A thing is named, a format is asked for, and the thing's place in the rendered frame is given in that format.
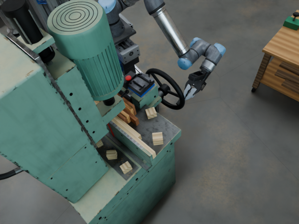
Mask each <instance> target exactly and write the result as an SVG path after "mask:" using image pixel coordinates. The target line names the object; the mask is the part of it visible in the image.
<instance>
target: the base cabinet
mask: <svg viewBox="0 0 299 224"><path fill-rule="evenodd" d="M175 183H176V178H175V154H174V144H173V145H172V146H171V147H170V148H169V149H168V150H167V151H166V152H165V153H164V155H163V156H162V157H161V158H160V159H159V160H158V161H157V162H156V163H155V164H154V165H153V166H151V167H150V168H149V169H148V170H147V171H146V172H145V173H144V174H143V175H142V176H141V177H140V179H139V180H138V181H137V182H136V183H135V184H134V185H133V186H132V187H131V188H130V189H129V190H128V191H127V192H126V194H125V195H124V196H123V197H122V198H121V199H120V200H119V201H118V202H117V203H116V204H115V205H114V206H113V207H112V208H111V209H110V210H109V211H108V212H107V213H106V215H105V216H104V217H103V218H102V219H101V220H100V221H99V222H98V223H97V224H140V223H141V222H142V221H143V220H144V218H145V217H146V216H147V215H148V214H149V213H150V211H151V210H152V209H153V208H154V207H155V206H156V204H157V203H158V202H159V201H160V200H161V199H162V197H163V196H164V195H165V194H166V193H167V192H168V191H169V190H170V188H171V187H172V186H173V185H174V184H175Z"/></svg>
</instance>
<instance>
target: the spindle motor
mask: <svg viewBox="0 0 299 224"><path fill-rule="evenodd" d="M47 30H48V32H49V34H50V35H51V36H52V37H53V38H54V40H55V45H56V47H57V49H58V51H59V52H60V53H61V54H62V55H63V56H65V57H67V58H68V59H69V60H71V61H72V62H73V63H75V64H76V65H77V67H78V69H79V71H80V73H81V75H82V77H83V79H84V81H85V84H86V86H87V88H88V90H89V92H90V94H91V96H92V98H93V100H94V101H102V100H107V99H109V98H111V97H113V96H115V95H116V94H118V93H119V91H120V90H121V88H122V87H123V84H124V77H123V73H122V70H121V66H120V63H119V59H118V56H117V52H116V49H115V45H114V41H113V38H112V34H111V30H110V27H109V23H108V19H107V16H106V12H105V10H104V8H103V7H102V6H101V5H100V4H98V3H97V2H96V1H94V0H71V1H68V2H66V3H63V4H61V5H60V6H58V7H57V8H55V9H54V10H53V11H52V12H51V13H50V15H49V17H48V20H47Z"/></svg>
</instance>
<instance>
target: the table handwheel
mask: <svg viewBox="0 0 299 224"><path fill-rule="evenodd" d="M146 74H148V75H149V77H150V74H151V75H152V76H153V78H154V79H155V80H156V82H157V83H158V85H159V86H160V87H159V88H158V95H159V96H160V97H161V98H162V101H161V103H162V104H164V105H165V106H167V107H169V108H170V109H174V110H180V109H182V108H183V107H184V105H185V97H184V95H183V92H182V90H181V89H180V87H179V85H178V84H177V83H176V82H175V81H174V80H173V79H172V78H171V77H170V76H169V75H168V74H166V73H165V72H163V71H162V70H159V69H156V68H150V69H148V70H147V71H146ZM155 74H157V75H160V76H161V77H163V78H164V79H165V80H167V81H168V82H169V83H170V84H171V85H172V87H173V88H174V89H175V91H176V92H177V93H174V92H172V91H171V90H170V87H169V86H168V85H167V84H162V83H161V82H160V81H159V79H158V78H157V77H156V76H155ZM168 93H169V94H171V95H174V96H176V97H178V98H179V99H180V104H179V105H174V104H171V103H169V102H167V101H166V100H165V99H163V98H164V96H166V95H167V94H168Z"/></svg>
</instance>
